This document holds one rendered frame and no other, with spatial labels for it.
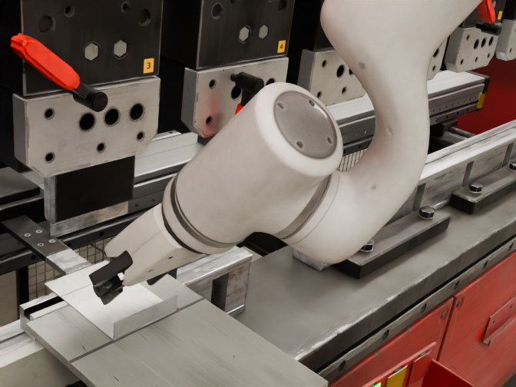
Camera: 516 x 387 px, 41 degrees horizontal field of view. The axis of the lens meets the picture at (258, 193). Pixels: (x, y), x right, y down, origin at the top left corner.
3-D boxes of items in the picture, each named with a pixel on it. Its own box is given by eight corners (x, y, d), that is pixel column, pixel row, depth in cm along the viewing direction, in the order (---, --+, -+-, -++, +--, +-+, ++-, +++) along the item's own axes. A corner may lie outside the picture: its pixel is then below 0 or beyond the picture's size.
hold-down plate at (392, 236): (357, 280, 111) (361, 264, 110) (331, 266, 114) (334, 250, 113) (448, 229, 132) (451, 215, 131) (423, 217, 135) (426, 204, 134)
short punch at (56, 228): (54, 242, 72) (54, 158, 68) (44, 234, 73) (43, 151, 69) (132, 216, 79) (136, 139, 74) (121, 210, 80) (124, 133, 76)
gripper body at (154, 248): (225, 163, 67) (171, 213, 75) (142, 189, 60) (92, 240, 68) (262, 230, 66) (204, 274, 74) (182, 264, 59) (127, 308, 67)
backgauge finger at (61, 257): (33, 299, 78) (32, 262, 76) (-71, 211, 93) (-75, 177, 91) (120, 266, 86) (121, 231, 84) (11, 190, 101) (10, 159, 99)
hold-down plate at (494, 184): (471, 215, 139) (475, 201, 138) (448, 205, 142) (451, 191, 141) (530, 180, 160) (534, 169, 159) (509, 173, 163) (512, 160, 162)
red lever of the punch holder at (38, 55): (34, 34, 53) (112, 99, 60) (6, 22, 55) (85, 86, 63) (21, 54, 52) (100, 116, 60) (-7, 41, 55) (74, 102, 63)
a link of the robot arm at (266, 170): (272, 196, 66) (192, 143, 63) (364, 123, 56) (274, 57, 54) (251, 265, 60) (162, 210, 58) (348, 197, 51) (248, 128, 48)
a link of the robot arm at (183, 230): (231, 150, 65) (215, 165, 68) (158, 170, 59) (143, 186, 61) (274, 226, 64) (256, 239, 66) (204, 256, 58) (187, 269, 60)
